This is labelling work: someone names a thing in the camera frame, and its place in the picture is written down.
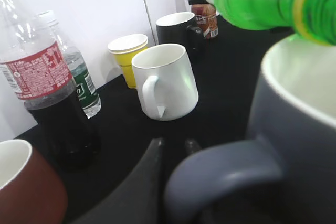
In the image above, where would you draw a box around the brown drink bottle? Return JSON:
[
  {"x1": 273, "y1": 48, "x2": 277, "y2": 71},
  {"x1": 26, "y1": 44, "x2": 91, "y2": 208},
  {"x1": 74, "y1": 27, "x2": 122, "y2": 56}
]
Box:
[{"x1": 187, "y1": 0, "x2": 218, "y2": 39}]

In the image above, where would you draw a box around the grey ceramic mug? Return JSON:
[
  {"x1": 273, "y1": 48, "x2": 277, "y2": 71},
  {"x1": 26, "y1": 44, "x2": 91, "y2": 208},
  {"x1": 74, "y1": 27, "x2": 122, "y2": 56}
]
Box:
[{"x1": 164, "y1": 35, "x2": 335, "y2": 223}]

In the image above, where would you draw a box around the yellow paper cup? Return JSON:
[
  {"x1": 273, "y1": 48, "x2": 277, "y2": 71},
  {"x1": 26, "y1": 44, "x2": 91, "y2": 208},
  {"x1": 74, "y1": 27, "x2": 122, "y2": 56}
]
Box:
[{"x1": 108, "y1": 34, "x2": 148, "y2": 89}]

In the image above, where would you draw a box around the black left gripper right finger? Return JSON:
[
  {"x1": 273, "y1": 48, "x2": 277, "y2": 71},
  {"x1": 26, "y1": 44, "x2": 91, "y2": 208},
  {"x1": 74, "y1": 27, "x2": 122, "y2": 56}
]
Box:
[{"x1": 185, "y1": 139, "x2": 202, "y2": 156}]

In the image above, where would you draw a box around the cola bottle red label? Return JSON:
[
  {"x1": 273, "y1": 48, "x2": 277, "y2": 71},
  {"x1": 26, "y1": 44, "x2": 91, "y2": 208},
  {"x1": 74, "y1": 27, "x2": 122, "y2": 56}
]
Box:
[{"x1": 1, "y1": 0, "x2": 101, "y2": 170}]

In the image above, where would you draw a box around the white ceramic mug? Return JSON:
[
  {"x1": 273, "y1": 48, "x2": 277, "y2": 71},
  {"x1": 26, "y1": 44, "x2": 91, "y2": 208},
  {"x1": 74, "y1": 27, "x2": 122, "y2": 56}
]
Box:
[{"x1": 132, "y1": 44, "x2": 199, "y2": 121}]

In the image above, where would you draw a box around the black ceramic mug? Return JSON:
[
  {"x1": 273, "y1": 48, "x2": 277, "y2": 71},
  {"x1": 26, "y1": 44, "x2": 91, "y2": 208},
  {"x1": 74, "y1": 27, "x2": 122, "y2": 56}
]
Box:
[{"x1": 156, "y1": 12, "x2": 205, "y2": 59}]

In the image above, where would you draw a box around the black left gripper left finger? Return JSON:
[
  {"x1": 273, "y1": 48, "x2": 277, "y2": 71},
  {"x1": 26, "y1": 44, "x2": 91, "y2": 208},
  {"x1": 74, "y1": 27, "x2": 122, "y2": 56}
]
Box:
[{"x1": 68, "y1": 138, "x2": 165, "y2": 223}]

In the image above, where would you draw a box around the clear water bottle green label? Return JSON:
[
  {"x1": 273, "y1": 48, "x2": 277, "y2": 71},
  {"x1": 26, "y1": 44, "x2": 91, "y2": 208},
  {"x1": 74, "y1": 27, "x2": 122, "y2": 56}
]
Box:
[{"x1": 38, "y1": 10, "x2": 101, "y2": 118}]

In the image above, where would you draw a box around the red-brown ceramic mug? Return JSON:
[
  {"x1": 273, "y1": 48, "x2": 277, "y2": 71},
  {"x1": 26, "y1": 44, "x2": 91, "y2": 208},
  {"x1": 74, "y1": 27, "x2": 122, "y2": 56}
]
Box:
[{"x1": 1, "y1": 139, "x2": 68, "y2": 223}]

